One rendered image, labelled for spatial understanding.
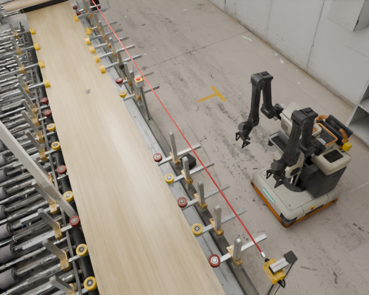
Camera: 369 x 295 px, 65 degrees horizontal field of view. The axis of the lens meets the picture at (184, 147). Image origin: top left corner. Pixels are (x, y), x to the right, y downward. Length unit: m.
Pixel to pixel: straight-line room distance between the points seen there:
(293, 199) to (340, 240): 0.59
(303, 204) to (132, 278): 1.75
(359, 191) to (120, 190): 2.53
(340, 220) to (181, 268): 1.90
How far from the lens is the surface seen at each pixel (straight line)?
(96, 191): 2.49
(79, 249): 2.30
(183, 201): 2.26
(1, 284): 2.57
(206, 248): 2.40
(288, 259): 1.27
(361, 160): 3.95
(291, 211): 2.99
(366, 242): 3.40
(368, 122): 4.21
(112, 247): 2.22
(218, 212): 1.96
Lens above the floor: 2.87
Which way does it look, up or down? 50 degrees down
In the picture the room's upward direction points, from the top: 8 degrees counter-clockwise
